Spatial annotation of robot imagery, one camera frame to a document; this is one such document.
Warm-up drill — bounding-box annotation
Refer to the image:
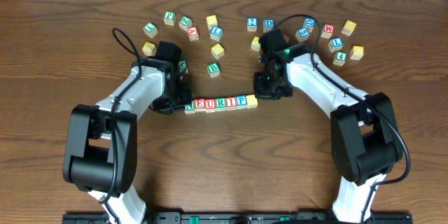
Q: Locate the blue l block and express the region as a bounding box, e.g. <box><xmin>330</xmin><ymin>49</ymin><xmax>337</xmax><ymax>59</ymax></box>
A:
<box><xmin>328</xmin><ymin>37</ymin><xmax>344</xmax><ymax>53</ymax></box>
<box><xmin>210</xmin><ymin>26</ymin><xmax>223</xmax><ymax>41</ymax></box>

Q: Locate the green L block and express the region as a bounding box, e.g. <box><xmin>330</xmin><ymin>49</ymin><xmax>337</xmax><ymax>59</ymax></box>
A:
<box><xmin>143</xmin><ymin>22</ymin><xmax>158</xmax><ymax>38</ymax></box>

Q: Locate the green 4 block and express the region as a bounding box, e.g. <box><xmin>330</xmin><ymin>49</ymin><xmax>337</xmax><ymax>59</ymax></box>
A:
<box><xmin>332</xmin><ymin>51</ymin><xmax>347</xmax><ymax>66</ymax></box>

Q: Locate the blue d block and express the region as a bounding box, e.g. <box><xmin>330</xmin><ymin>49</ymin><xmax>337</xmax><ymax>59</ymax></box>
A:
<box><xmin>263</xmin><ymin>19</ymin><xmax>274</xmax><ymax>33</ymax></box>
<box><xmin>303</xmin><ymin>17</ymin><xmax>316</xmax><ymax>33</ymax></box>

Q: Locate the red M block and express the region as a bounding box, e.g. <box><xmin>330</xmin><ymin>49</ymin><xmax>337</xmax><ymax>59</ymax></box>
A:
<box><xmin>321</xmin><ymin>24</ymin><xmax>335</xmax><ymax>39</ymax></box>

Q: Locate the yellow block far right top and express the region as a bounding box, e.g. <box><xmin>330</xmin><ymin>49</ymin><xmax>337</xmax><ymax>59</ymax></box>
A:
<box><xmin>342</xmin><ymin>20</ymin><xmax>357</xmax><ymax>36</ymax></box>

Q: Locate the yellow G block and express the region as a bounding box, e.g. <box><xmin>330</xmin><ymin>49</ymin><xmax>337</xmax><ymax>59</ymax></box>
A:
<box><xmin>350</xmin><ymin>45</ymin><xmax>364</xmax><ymax>60</ymax></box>

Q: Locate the blue D block right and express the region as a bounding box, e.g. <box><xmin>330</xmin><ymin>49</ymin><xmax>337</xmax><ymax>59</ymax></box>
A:
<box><xmin>303</xmin><ymin>17</ymin><xmax>316</xmax><ymax>33</ymax></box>

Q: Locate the yellow block top middle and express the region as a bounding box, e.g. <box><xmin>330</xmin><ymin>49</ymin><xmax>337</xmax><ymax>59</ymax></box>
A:
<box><xmin>206</xmin><ymin>15</ymin><xmax>218</xmax><ymax>30</ymax></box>

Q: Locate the blue P block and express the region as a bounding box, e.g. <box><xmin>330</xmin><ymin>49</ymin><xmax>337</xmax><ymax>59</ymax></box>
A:
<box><xmin>235</xmin><ymin>95</ymin><xmax>248</xmax><ymax>109</ymax></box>

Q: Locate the green Z block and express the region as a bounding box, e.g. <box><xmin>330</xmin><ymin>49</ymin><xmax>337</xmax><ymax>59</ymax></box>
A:
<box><xmin>178</xmin><ymin>16</ymin><xmax>193</xmax><ymax>31</ymax></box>

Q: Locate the green B block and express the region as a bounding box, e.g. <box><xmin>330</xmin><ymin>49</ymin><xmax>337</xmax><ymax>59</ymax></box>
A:
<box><xmin>207</xmin><ymin>62</ymin><xmax>221</xmax><ymax>78</ymax></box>

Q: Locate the red I block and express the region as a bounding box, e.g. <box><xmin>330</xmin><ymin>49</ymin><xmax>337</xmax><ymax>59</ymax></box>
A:
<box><xmin>225</xmin><ymin>97</ymin><xmax>237</xmax><ymax>111</ymax></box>

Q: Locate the green N block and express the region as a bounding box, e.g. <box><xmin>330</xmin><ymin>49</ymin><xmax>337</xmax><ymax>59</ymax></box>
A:
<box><xmin>184</xmin><ymin>101</ymin><xmax>195</xmax><ymax>114</ymax></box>

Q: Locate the yellow block centre left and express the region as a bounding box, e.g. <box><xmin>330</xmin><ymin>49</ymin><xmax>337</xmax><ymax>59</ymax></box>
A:
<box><xmin>211</xmin><ymin>43</ymin><xmax>225</xmax><ymax>59</ymax></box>

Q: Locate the blue 2 block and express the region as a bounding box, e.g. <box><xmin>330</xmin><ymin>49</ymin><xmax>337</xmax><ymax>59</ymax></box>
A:
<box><xmin>247</xmin><ymin>17</ymin><xmax>258</xmax><ymax>32</ymax></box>

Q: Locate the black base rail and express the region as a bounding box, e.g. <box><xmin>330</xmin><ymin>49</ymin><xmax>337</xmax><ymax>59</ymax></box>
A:
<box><xmin>62</xmin><ymin>211</ymin><xmax>413</xmax><ymax>224</ymax></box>

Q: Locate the green R block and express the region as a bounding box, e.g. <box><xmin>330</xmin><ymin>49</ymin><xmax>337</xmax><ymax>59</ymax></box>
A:
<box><xmin>215</xmin><ymin>97</ymin><xmax>227</xmax><ymax>112</ymax></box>

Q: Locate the red u block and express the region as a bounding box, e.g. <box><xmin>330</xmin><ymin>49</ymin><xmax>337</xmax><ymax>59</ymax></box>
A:
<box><xmin>204</xmin><ymin>99</ymin><xmax>216</xmax><ymax>113</ymax></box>
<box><xmin>283</xmin><ymin>34</ymin><xmax>290</xmax><ymax>43</ymax></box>

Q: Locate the green J block far left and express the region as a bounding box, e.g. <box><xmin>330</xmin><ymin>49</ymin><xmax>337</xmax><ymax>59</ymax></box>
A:
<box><xmin>163</xmin><ymin>11</ymin><xmax>176</xmax><ymax>26</ymax></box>

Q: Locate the red A block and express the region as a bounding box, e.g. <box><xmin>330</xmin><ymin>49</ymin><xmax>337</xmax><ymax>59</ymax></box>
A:
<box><xmin>187</xmin><ymin>27</ymin><xmax>200</xmax><ymax>41</ymax></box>

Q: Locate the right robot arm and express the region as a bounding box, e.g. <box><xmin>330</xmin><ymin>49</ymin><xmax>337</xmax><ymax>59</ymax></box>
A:
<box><xmin>254</xmin><ymin>44</ymin><xmax>409</xmax><ymax>223</ymax></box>

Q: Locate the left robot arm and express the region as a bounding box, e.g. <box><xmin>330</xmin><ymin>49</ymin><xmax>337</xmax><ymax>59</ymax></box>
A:
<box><xmin>62</xmin><ymin>57</ymin><xmax>191</xmax><ymax>223</ymax></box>

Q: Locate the yellow S block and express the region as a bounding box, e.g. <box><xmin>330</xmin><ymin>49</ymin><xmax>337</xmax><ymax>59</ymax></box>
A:
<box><xmin>246</xmin><ymin>94</ymin><xmax>258</xmax><ymax>109</ymax></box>

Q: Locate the red E block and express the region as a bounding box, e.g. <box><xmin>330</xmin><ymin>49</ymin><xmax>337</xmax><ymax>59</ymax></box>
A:
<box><xmin>194</xmin><ymin>99</ymin><xmax>206</xmax><ymax>112</ymax></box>

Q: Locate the blue L block left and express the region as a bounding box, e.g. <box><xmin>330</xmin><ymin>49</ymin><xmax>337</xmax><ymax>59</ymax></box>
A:
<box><xmin>210</xmin><ymin>26</ymin><xmax>223</xmax><ymax>41</ymax></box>

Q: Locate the green V block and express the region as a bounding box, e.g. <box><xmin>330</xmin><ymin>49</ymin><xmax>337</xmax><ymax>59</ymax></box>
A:
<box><xmin>178</xmin><ymin>60</ymin><xmax>188</xmax><ymax>74</ymax></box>

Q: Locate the blue L block right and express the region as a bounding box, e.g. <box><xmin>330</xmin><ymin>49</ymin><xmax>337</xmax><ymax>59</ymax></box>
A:
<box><xmin>328</xmin><ymin>37</ymin><xmax>344</xmax><ymax>53</ymax></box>

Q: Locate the blue 5 block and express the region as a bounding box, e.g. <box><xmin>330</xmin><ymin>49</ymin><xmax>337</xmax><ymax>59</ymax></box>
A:
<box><xmin>295</xmin><ymin>27</ymin><xmax>310</xmax><ymax>43</ymax></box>

